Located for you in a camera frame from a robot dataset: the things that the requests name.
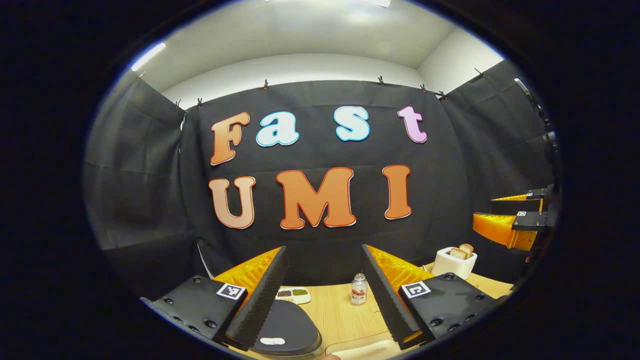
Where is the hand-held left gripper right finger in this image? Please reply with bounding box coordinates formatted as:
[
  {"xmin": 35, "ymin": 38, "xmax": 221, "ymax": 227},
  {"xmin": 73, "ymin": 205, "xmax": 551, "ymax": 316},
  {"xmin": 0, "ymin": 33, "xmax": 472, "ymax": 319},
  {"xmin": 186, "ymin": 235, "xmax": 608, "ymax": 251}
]
[{"xmin": 361, "ymin": 243, "xmax": 508, "ymax": 351}]

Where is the white divided sauce dish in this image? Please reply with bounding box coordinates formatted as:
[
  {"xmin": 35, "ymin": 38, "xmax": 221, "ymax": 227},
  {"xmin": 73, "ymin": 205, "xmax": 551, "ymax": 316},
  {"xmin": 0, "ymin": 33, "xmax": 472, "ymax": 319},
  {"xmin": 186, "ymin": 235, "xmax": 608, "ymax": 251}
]
[{"xmin": 275, "ymin": 286, "xmax": 312, "ymax": 305}]

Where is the white toaster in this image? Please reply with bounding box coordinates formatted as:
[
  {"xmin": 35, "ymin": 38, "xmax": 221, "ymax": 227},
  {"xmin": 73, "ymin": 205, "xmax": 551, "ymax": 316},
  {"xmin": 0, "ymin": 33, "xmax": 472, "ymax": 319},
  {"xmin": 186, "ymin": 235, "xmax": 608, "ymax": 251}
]
[{"xmin": 431, "ymin": 246, "xmax": 478, "ymax": 281}]

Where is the clear drink bottle red label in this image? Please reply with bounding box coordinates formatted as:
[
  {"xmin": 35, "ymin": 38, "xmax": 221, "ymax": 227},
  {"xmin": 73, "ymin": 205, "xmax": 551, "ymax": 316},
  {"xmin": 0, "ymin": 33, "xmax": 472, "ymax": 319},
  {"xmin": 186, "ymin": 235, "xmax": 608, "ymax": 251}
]
[{"xmin": 350, "ymin": 273, "xmax": 369, "ymax": 306}]

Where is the dark grey rice cooker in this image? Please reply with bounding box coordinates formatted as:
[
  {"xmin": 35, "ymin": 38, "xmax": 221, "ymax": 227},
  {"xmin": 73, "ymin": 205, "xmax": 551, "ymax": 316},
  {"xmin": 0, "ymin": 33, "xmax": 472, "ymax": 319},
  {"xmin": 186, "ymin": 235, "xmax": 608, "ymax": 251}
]
[{"xmin": 250, "ymin": 299, "xmax": 323, "ymax": 357}]

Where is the white rice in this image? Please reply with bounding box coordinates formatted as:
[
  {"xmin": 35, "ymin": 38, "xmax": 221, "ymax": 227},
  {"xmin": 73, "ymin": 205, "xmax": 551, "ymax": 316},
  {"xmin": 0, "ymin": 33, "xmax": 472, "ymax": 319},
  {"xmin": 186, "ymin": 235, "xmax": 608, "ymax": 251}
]
[{"xmin": 332, "ymin": 340, "xmax": 399, "ymax": 360}]

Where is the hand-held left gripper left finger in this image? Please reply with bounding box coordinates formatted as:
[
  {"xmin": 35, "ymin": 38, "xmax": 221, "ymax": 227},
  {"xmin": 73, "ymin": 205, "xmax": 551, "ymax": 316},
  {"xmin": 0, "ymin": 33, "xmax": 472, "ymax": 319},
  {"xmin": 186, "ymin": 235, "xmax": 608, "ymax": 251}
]
[{"xmin": 140, "ymin": 245, "xmax": 291, "ymax": 352}]

